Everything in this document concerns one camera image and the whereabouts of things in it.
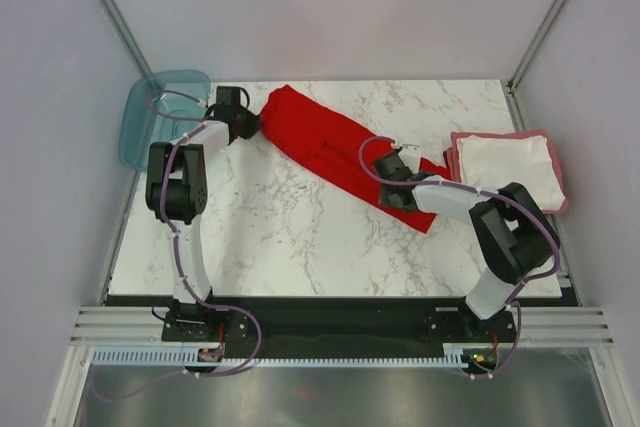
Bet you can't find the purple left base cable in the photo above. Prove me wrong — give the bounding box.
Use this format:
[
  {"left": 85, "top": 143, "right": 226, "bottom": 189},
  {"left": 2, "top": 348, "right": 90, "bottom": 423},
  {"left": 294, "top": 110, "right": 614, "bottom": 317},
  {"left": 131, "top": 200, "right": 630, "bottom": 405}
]
[{"left": 89, "top": 304, "right": 265, "bottom": 401}]

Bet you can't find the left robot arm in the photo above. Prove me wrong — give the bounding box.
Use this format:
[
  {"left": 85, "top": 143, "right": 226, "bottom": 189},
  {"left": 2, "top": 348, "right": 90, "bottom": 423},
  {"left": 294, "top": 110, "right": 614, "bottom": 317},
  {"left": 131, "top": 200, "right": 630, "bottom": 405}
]
[{"left": 145, "top": 86, "right": 262, "bottom": 340}]

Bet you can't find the right aluminium corner post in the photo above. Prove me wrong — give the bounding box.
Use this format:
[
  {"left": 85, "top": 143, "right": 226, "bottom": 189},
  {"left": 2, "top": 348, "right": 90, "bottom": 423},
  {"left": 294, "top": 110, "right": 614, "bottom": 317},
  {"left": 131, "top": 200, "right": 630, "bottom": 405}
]
[{"left": 504, "top": 0, "right": 599, "bottom": 93}]

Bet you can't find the left aluminium corner post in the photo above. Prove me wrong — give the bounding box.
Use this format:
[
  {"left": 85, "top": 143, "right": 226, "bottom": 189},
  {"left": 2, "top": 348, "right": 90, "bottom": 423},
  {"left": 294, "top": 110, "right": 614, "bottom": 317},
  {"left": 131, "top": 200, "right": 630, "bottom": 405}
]
[{"left": 98, "top": 0, "right": 153, "bottom": 76}]

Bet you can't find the red t shirt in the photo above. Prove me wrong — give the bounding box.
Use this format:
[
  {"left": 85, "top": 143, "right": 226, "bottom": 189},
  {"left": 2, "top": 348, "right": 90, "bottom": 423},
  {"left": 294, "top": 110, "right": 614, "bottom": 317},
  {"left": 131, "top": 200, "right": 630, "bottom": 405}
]
[{"left": 261, "top": 85, "right": 436, "bottom": 233}]

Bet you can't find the teal transparent plastic bin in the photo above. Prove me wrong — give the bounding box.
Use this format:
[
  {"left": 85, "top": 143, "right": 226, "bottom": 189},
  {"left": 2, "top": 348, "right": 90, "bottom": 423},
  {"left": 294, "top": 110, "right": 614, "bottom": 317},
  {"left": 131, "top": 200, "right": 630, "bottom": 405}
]
[{"left": 118, "top": 70, "right": 211, "bottom": 172}]

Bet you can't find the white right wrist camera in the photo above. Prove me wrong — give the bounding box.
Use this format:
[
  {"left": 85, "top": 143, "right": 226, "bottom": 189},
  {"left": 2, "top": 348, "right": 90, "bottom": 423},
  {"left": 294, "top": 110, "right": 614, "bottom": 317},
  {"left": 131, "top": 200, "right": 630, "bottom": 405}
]
[{"left": 391, "top": 142, "right": 421, "bottom": 173}]

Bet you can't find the white folded t shirt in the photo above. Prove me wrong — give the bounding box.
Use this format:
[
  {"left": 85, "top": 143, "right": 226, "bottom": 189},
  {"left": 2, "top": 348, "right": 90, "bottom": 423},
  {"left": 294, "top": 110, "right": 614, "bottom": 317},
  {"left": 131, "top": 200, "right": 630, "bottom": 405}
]
[{"left": 456, "top": 132, "right": 567, "bottom": 214}]

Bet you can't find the white slotted cable duct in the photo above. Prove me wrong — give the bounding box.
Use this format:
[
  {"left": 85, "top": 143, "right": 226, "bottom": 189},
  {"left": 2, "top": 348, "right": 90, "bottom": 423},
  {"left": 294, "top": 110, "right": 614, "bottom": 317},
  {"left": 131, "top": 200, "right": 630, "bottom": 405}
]
[{"left": 91, "top": 346, "right": 468, "bottom": 368}]

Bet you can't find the pink folded t shirt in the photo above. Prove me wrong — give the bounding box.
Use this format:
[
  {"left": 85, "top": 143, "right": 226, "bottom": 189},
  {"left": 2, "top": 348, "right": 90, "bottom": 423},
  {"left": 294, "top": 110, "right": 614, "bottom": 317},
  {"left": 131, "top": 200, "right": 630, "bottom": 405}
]
[{"left": 442, "top": 129, "right": 571, "bottom": 216}]

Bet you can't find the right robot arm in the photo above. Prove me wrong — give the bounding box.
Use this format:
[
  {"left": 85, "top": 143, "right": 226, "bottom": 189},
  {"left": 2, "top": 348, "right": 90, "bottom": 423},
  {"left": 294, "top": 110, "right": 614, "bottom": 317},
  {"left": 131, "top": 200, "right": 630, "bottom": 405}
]
[{"left": 373, "top": 150, "right": 560, "bottom": 341}]

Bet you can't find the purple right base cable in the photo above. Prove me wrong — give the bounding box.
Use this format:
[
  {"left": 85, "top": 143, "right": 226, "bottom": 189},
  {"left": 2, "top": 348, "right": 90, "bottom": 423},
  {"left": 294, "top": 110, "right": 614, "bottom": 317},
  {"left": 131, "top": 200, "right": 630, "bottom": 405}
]
[{"left": 462, "top": 304, "right": 524, "bottom": 382}]

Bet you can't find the aluminium frame rail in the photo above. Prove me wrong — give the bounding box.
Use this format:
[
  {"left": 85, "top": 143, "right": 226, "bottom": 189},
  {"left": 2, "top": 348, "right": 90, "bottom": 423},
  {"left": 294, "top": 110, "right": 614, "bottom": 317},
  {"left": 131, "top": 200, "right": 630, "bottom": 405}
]
[{"left": 70, "top": 306, "right": 613, "bottom": 347}]

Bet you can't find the aluminium corner post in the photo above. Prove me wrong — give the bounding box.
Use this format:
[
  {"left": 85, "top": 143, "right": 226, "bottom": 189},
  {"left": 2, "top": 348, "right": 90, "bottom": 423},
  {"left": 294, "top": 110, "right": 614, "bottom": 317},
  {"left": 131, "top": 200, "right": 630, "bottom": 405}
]
[
  {"left": 98, "top": 0, "right": 153, "bottom": 76},
  {"left": 504, "top": 0, "right": 599, "bottom": 93}
]

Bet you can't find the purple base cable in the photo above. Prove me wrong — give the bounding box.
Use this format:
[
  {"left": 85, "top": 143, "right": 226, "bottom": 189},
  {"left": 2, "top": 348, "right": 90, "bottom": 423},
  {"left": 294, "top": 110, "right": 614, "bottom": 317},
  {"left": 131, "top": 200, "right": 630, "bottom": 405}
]
[
  {"left": 89, "top": 304, "right": 265, "bottom": 401},
  {"left": 462, "top": 304, "right": 524, "bottom": 382}
]

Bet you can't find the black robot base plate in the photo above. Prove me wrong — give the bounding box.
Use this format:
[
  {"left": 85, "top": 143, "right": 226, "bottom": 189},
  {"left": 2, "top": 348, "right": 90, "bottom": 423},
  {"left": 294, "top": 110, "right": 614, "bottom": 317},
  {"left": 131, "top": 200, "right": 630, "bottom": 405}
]
[{"left": 106, "top": 296, "right": 574, "bottom": 357}]

